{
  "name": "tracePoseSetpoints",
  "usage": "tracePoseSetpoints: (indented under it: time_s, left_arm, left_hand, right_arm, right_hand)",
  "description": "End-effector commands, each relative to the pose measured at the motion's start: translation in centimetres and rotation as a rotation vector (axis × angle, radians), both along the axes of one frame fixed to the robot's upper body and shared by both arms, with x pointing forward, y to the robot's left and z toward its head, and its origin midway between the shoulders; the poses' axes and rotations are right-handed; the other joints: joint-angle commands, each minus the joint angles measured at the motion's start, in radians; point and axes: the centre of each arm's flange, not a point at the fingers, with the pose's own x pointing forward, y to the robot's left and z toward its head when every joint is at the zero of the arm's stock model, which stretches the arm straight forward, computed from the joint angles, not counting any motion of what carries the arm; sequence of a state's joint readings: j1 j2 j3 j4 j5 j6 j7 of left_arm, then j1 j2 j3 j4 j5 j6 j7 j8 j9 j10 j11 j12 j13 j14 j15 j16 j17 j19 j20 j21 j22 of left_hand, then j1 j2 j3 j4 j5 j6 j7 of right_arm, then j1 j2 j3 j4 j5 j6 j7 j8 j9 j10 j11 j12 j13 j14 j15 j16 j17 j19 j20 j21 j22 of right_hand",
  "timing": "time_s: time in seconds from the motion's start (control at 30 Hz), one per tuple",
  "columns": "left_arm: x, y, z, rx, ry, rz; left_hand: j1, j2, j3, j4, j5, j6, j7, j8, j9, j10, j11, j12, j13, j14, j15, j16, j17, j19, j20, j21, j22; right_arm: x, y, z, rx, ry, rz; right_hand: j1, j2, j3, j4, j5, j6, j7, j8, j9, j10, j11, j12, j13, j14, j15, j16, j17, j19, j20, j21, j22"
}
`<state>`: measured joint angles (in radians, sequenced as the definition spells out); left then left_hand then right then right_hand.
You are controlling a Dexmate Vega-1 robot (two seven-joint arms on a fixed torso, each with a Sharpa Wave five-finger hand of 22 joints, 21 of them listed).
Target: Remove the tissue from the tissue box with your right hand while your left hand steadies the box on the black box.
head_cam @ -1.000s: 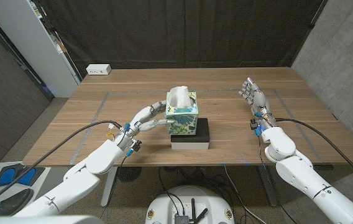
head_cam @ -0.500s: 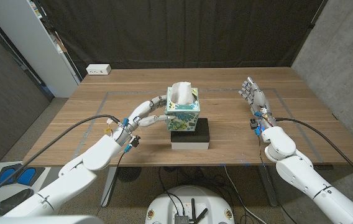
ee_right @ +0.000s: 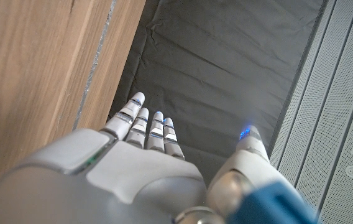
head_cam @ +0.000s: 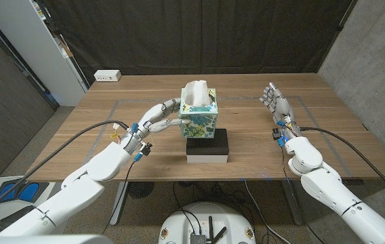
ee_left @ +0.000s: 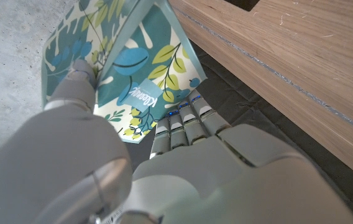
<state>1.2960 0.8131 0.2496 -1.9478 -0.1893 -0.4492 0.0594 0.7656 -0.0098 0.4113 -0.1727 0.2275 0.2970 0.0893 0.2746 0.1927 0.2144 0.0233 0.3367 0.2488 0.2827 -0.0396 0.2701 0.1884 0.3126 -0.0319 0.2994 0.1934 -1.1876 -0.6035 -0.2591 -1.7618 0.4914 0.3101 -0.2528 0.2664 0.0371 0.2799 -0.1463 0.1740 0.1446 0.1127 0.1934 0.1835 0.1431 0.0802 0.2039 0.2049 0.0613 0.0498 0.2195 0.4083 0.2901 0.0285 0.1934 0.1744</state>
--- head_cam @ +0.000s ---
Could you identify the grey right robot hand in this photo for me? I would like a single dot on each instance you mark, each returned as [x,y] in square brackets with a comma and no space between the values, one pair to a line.
[282,108]

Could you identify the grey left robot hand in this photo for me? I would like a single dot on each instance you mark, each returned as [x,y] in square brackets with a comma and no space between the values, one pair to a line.
[153,118]

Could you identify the teal floral tissue box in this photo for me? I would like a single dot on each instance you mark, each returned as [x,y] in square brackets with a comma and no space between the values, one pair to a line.
[199,123]

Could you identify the white tissue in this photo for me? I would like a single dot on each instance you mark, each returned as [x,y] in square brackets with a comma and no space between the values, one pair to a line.
[196,93]

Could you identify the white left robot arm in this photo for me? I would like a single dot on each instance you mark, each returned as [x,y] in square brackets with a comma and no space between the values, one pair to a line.
[104,162]

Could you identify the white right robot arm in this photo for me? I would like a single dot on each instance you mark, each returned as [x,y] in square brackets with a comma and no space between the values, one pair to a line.
[331,189]

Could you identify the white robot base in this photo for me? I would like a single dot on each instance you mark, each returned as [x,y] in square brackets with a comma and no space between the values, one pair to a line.
[179,223]

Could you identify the black box with white base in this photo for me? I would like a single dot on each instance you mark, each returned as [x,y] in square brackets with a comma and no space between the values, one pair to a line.
[207,147]

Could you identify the blue right wrist plug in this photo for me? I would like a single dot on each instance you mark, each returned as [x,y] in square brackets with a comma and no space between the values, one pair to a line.
[281,141]

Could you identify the blue wrist plug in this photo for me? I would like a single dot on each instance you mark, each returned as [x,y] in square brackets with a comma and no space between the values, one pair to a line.
[138,157]
[281,141]

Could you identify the blue left wrist plug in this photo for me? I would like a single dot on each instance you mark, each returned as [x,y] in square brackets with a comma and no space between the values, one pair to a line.
[138,157]

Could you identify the white power strip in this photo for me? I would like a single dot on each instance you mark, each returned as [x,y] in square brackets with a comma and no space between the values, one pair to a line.
[107,75]

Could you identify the black round fan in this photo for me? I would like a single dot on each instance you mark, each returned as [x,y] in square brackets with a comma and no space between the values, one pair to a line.
[140,189]

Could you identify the grey table leg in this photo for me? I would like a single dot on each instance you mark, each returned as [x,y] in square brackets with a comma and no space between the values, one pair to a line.
[292,203]
[119,203]

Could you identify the black backdrop pole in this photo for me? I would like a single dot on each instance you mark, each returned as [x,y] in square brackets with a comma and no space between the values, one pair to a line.
[336,34]

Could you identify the black curtain backdrop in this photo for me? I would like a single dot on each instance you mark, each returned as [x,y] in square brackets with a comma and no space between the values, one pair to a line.
[196,34]

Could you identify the black antenna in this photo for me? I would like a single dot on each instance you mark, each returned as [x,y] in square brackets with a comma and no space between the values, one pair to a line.
[220,234]
[210,227]

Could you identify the grey mini computer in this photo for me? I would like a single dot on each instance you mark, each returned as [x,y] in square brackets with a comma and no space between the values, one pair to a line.
[197,239]

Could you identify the blue foot pedal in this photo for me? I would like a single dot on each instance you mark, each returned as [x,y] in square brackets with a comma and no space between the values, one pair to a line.
[28,191]
[6,192]

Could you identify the white cabinet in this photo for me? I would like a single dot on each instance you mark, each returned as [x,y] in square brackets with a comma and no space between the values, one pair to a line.
[26,37]

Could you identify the black leather shoe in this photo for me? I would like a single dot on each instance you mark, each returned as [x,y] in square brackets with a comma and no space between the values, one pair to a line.
[13,218]

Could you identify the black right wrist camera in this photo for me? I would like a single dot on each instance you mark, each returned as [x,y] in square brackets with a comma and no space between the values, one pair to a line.
[276,133]

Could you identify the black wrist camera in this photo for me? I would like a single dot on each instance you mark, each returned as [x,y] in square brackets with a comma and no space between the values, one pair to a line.
[146,148]
[276,133]

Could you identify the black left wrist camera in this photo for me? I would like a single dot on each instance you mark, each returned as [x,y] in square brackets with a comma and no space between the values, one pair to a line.
[146,148]

